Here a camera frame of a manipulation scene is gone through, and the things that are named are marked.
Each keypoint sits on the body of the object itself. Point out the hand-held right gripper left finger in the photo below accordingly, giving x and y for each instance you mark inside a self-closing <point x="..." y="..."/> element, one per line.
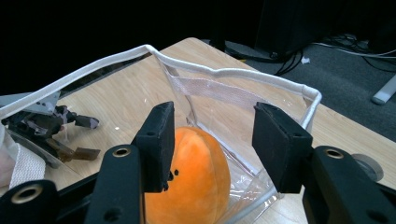
<point x="155" y="146"/>

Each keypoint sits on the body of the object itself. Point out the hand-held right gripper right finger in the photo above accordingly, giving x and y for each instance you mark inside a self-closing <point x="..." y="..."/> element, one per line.
<point x="280" y="146"/>

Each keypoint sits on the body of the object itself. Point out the orange plush toy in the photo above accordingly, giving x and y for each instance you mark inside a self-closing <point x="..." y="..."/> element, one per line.
<point x="199" y="174"/>

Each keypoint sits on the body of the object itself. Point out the clear plastic bag white trim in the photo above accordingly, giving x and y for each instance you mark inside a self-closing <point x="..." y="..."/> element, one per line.
<point x="224" y="90"/>

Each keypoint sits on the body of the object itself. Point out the white paper scrap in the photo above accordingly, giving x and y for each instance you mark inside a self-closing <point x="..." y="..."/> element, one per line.
<point x="305" y="60"/>

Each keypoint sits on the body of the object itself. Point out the black striped stand base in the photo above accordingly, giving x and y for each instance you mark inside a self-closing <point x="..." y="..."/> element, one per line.
<point x="232" y="49"/>

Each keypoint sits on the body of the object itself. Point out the white metal stand frame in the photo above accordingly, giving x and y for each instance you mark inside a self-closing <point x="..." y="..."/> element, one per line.
<point x="386" y="91"/>

